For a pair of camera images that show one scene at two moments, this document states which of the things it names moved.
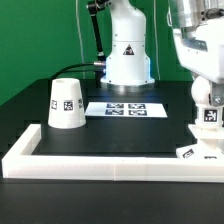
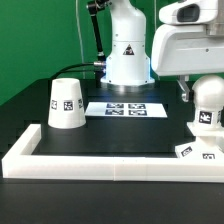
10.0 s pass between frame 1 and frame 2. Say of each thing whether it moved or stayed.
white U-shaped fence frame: stayed
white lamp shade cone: stayed
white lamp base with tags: moved
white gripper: moved
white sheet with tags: stayed
